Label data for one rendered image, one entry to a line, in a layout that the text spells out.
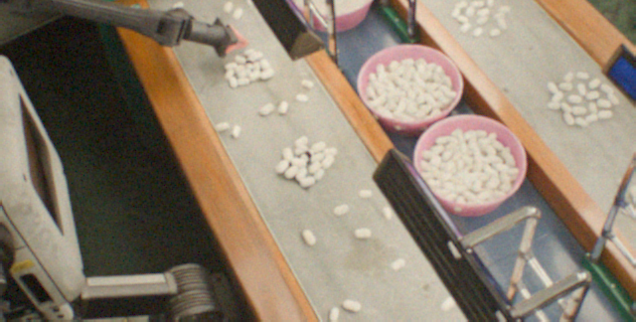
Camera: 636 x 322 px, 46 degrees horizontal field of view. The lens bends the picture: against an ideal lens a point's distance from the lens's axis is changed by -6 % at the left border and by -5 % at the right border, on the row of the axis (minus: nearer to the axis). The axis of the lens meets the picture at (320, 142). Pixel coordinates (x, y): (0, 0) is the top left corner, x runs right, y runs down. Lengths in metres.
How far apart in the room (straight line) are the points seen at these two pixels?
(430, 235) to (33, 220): 0.66
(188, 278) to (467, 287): 0.65
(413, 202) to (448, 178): 0.48
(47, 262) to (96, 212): 1.66
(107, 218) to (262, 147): 1.04
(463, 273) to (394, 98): 0.80
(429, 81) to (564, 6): 0.47
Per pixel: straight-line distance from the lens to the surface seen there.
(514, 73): 2.11
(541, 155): 1.91
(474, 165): 1.90
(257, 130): 1.98
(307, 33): 1.67
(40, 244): 1.20
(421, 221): 1.39
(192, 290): 1.71
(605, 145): 2.00
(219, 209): 1.83
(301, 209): 1.83
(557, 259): 1.86
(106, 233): 2.82
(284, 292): 1.69
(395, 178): 1.43
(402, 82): 2.05
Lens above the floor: 2.26
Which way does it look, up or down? 51 degrees down
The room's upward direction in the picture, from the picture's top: 7 degrees counter-clockwise
